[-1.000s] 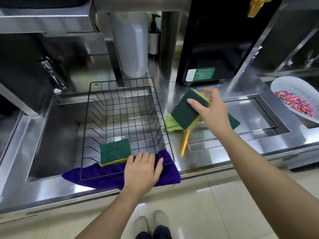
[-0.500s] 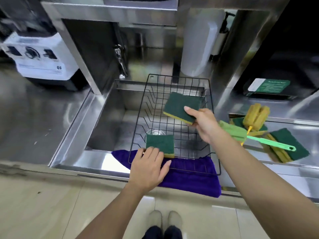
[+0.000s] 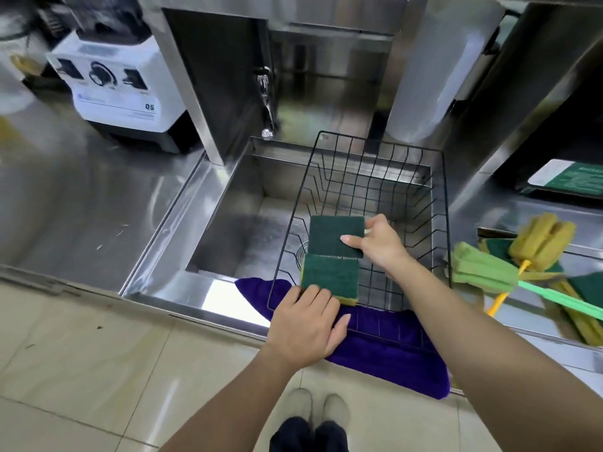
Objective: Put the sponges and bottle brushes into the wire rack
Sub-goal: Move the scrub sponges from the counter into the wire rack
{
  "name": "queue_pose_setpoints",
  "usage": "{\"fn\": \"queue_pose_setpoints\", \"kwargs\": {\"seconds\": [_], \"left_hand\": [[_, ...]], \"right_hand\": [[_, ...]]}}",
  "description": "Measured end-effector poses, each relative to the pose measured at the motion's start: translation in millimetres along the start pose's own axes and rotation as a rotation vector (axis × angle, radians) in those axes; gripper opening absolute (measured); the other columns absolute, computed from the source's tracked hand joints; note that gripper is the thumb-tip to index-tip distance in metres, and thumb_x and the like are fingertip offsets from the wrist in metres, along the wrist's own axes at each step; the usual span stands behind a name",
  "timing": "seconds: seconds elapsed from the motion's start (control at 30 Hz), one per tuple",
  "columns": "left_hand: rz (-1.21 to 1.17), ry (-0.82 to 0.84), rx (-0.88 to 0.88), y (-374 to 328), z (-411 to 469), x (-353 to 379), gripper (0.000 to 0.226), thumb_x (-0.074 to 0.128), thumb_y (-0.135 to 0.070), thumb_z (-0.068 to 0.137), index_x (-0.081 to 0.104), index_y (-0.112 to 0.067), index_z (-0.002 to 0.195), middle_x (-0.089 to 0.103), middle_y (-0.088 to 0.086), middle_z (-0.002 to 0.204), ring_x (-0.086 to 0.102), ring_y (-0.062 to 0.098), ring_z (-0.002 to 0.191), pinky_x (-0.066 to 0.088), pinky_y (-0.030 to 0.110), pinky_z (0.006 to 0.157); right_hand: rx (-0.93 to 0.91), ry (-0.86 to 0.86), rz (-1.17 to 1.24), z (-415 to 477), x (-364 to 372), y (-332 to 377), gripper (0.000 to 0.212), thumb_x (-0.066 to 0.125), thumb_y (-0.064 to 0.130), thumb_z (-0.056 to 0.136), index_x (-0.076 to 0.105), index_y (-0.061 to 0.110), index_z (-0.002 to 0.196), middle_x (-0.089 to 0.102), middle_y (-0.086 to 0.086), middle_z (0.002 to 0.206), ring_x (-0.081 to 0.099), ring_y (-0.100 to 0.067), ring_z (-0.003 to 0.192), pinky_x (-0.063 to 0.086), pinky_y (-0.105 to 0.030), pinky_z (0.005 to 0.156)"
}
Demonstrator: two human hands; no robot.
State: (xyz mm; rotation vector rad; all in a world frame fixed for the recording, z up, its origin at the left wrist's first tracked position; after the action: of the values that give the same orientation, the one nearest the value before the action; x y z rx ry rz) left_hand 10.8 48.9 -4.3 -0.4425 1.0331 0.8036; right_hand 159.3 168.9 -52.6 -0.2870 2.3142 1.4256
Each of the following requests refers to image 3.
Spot person's right hand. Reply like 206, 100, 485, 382
340, 213, 415, 278

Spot person's left hand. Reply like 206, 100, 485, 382
263, 284, 352, 372

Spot green yellow scouring sponge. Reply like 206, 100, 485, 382
308, 215, 367, 259
546, 271, 603, 347
478, 237, 564, 274
300, 254, 361, 306

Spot black metal wire basket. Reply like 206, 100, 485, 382
267, 131, 454, 347

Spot green handled sponge brush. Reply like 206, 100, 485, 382
450, 241, 603, 321

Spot yellow handled sponge brush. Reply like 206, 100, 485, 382
486, 212, 577, 318

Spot person's right forearm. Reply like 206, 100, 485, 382
386, 252, 603, 452

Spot person's left forearm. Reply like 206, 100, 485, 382
160, 345, 305, 452

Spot person's right beige shoe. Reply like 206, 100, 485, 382
322, 394, 350, 431

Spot person's dark trousers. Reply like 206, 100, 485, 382
269, 416, 349, 452

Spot round sink drain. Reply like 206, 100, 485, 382
294, 239, 312, 271

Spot purple cloth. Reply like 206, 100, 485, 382
234, 277, 451, 401

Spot stainless steel sink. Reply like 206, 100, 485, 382
186, 136, 434, 290

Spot white plastic cylindrical container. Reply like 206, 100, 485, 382
384, 0, 506, 144

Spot chrome faucet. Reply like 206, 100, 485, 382
256, 66, 279, 141

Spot shallow steel drip tray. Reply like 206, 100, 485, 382
475, 225, 603, 349

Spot black machine with green label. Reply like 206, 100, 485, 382
489, 65, 603, 201

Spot stainless steel shelf rack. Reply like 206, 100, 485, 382
136, 0, 411, 165

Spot white black blender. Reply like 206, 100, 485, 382
45, 0, 198, 154

